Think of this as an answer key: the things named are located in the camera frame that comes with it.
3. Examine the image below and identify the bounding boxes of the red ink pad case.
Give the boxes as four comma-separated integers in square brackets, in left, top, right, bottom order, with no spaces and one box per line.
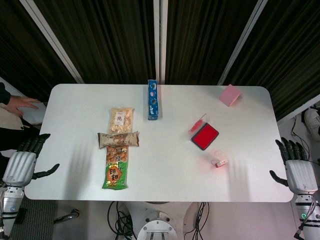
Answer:
[187,113,220,151]

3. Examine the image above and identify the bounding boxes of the bare person hand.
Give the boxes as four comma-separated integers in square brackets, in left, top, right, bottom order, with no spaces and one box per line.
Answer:
[7,96,41,116]

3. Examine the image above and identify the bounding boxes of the pink sticky note block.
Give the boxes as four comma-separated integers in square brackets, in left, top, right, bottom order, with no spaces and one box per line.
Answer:
[219,84,242,108]

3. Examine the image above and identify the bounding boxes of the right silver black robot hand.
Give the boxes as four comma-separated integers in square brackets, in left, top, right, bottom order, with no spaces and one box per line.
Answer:
[269,136,319,195]

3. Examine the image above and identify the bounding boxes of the small white stamp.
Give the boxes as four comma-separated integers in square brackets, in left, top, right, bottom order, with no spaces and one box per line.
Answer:
[211,157,229,169]

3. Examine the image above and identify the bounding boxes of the dark sleeved person forearm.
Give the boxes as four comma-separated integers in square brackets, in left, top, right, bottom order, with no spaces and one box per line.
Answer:
[0,82,11,106]

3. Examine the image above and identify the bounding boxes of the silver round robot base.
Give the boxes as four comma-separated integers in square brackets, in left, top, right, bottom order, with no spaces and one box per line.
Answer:
[136,219,186,240]

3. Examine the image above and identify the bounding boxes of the blue upright snack box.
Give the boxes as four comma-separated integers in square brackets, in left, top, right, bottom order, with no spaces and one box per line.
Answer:
[146,79,161,122]

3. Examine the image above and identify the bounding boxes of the brown snack bar wrapper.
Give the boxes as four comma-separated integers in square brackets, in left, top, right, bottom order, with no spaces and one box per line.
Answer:
[96,131,140,150]

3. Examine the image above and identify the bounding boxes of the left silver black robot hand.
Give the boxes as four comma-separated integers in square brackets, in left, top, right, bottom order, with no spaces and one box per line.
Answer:
[2,133,61,188]

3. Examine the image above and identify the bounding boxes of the dark pleated curtain panel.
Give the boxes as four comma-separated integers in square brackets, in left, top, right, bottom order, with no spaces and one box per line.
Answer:
[0,0,77,101]
[32,0,157,85]
[164,0,258,86]
[224,0,320,121]

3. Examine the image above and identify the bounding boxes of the white sneaker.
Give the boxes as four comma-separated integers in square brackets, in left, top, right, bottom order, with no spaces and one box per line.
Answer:
[304,107,320,141]

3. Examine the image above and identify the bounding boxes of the black cables beside robot base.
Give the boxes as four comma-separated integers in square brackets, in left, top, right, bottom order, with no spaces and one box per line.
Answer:
[191,201,211,240]

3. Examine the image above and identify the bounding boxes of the black cable bundle under table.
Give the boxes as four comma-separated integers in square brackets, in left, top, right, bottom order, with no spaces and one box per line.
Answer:
[107,201,138,240]

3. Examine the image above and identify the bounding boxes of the green orange cracker bag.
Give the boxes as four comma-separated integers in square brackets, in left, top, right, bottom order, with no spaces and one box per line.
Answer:
[101,146,130,190]

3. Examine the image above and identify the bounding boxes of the chrome chair leg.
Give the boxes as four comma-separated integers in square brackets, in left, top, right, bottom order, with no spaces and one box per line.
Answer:
[53,208,81,224]

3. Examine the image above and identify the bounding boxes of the thin black floor cables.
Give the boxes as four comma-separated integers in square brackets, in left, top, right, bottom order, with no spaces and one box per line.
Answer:
[289,116,312,142]

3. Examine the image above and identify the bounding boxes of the white partition post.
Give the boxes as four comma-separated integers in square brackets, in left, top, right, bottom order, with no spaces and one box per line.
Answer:
[19,0,85,85]
[152,0,169,85]
[216,0,270,86]

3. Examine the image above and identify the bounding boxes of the black ribbed floor mat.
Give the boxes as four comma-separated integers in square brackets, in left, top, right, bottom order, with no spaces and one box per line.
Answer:
[11,199,57,240]

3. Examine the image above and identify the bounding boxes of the clear beige cracker bag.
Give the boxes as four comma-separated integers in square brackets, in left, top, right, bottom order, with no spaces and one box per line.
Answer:
[109,107,135,135]

